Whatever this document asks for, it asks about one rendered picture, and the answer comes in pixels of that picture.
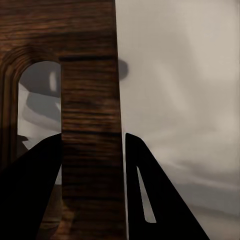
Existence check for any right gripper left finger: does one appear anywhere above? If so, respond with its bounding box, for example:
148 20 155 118
0 133 62 240

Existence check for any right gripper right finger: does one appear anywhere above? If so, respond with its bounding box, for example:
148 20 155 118
125 133 210 240

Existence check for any cutting board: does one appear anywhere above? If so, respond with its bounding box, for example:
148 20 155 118
0 0 128 240

